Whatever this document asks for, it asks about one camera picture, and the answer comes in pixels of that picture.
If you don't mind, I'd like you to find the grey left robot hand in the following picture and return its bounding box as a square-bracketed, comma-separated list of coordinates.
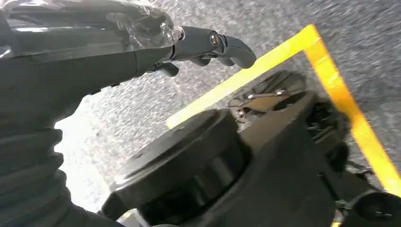
[0, 0, 258, 132]

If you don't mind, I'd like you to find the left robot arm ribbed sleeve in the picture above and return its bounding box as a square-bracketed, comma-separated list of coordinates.
[0, 122, 126, 227]

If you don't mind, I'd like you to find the yellow floor tape square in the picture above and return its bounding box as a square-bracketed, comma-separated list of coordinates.
[166, 24, 401, 198]

